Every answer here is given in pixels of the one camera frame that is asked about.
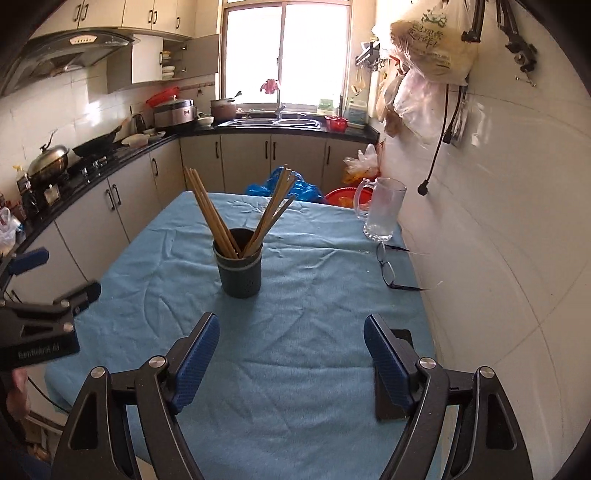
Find black wall clamp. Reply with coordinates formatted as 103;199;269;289
495;0;539;75

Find metal range hood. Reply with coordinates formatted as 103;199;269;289
0;28;141;97

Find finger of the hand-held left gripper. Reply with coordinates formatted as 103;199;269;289
53;280;102;319
0;247;50;301

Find black cable with plug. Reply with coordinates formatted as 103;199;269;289
417;85;465;197

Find brown cooking pot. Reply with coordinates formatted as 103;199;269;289
210;97;238;121

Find blue tablecloth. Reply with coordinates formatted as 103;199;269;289
44;191;437;480

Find black kitchen countertop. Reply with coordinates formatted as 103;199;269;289
0;117;380;252

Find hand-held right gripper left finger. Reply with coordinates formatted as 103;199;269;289
53;311;221;480

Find red plastic lid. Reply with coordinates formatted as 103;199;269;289
146;88;182;108

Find brown hanging bag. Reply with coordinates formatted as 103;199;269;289
374;58;409;138

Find gas stove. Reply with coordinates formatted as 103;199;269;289
65;154;118;180

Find person's left hand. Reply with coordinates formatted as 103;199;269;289
9;368;32;423

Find kitchen window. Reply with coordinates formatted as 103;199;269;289
221;0;352;114

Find blue plastic bag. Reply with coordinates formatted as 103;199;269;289
245;167;326;204

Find black smartphone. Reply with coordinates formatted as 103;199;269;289
375;329;414;422

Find red plastic basin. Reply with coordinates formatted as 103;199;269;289
324;186;374;210

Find clear glass mug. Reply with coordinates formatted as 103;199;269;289
353;176;408;242

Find beige wall cabinets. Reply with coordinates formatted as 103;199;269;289
28;0;221;95

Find steel sink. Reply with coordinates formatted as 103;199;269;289
217;117;322;129

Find dark framed eyeglasses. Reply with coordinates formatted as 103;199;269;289
376;242;430;292

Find metal wall rack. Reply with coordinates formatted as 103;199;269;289
355;41;393;70

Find white hanging plastic bag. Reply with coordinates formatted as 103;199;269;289
392;69;458;145

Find silver rice cooker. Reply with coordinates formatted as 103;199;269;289
153;98;197;129

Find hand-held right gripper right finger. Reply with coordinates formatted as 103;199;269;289
363;314;529;480

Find dark grey utensil holder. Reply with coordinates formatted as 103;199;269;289
212;228;264;299

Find steel pot with lid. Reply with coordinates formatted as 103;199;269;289
27;143;71;183

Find black wok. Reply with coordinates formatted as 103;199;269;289
71;119;132;158

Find large translucent hanging bag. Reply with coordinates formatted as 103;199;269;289
390;0;479;86

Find clear plastic bag with food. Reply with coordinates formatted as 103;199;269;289
342;144;380;185

